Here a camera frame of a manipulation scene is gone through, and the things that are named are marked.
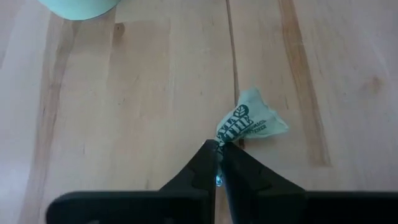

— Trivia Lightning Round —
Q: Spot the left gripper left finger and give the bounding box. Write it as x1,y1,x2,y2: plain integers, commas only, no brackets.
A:
160,139,218,224

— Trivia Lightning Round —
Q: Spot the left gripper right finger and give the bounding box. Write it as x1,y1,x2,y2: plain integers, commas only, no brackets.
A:
219,141,307,224

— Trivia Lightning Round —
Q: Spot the green cup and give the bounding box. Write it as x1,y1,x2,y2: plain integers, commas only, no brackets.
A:
37,0,123,21

